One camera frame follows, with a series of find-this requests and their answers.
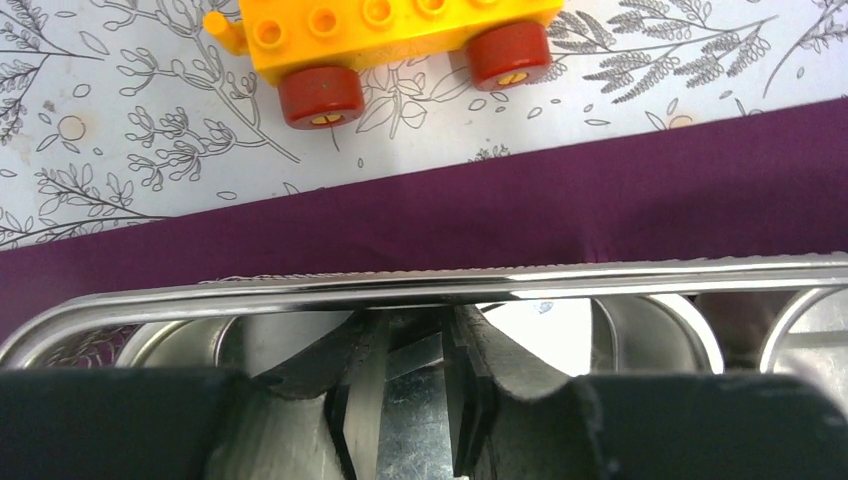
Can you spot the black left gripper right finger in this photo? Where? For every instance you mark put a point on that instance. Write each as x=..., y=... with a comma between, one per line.
x=512, y=416

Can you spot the orange toy car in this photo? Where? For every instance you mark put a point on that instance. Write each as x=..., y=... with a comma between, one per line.
x=312, y=52

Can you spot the purple cloth wrap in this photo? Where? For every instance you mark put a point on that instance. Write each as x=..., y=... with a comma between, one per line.
x=767, y=184

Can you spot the perforated steel instrument tray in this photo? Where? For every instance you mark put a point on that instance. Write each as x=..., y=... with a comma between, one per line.
x=663, y=346

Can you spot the floral patterned table mat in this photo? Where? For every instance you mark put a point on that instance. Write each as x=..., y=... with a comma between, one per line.
x=116, y=113

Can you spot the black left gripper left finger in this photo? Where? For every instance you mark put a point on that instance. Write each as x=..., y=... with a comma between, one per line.
x=275, y=396

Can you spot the remaining steel instrument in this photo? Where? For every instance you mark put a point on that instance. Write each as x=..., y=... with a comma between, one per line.
x=406, y=423

